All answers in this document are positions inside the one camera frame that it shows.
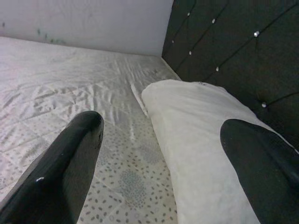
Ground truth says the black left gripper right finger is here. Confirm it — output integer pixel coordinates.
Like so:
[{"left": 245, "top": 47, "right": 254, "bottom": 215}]
[{"left": 220, "top": 118, "right": 299, "bottom": 224}]

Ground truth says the beige quilted mattress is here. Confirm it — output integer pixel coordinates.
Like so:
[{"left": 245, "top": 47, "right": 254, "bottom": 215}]
[{"left": 0, "top": 36, "right": 183, "bottom": 224}]

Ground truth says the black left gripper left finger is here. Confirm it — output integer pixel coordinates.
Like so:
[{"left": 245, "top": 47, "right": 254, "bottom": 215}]
[{"left": 0, "top": 111, "right": 105, "bottom": 224}]

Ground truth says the black tufted headboard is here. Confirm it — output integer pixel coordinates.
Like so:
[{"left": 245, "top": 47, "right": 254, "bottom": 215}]
[{"left": 161, "top": 0, "right": 299, "bottom": 150}]

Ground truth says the white pillow with grey lettering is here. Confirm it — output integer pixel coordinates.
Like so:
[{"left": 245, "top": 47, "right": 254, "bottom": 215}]
[{"left": 141, "top": 79, "right": 299, "bottom": 224}]

